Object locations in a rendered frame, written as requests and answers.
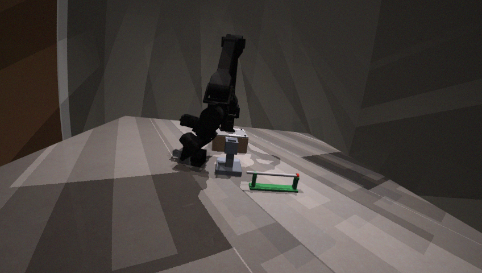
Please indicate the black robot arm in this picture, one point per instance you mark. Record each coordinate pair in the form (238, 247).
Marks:
(221, 88)

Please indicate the green u-shaped bracket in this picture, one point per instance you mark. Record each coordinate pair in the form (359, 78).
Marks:
(271, 187)

